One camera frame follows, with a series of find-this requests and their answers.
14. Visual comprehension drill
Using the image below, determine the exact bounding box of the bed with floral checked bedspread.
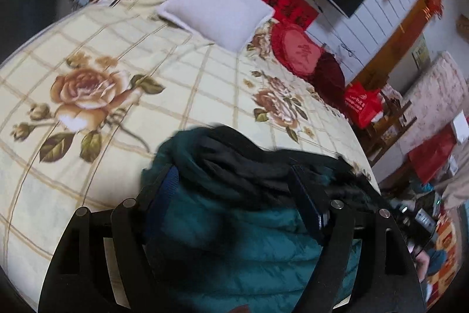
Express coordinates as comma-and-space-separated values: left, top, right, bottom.
0, 0, 380, 313

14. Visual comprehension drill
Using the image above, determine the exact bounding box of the floral covered mattress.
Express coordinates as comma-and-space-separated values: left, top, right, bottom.
399, 51, 469, 160

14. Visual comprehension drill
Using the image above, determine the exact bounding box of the red shopping bag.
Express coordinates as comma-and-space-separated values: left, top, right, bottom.
344, 81, 383, 129

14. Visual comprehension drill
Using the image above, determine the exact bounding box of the white pillow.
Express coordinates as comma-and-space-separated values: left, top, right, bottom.
157, 0, 276, 53

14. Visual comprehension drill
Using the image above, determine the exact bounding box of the wooden chair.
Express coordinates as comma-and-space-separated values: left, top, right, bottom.
366, 86, 418, 167

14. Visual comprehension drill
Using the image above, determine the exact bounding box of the red heart-shaped cushion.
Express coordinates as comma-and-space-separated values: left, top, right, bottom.
270, 21, 327, 79

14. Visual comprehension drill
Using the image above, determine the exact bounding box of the wooden door frame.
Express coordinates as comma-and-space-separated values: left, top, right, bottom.
354, 0, 453, 88

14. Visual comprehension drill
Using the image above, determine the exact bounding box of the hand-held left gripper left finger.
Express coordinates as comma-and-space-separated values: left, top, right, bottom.
38, 163, 180, 313

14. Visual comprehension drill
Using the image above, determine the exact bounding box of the green quilted puffer jacket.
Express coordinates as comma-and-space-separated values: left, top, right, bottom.
141, 125, 382, 313

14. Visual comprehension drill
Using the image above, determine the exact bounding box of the dark red velvet cushion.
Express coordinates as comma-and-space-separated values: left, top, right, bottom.
311, 51, 347, 108

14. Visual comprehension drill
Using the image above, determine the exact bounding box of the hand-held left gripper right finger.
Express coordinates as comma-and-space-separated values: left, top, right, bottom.
289, 164, 427, 313

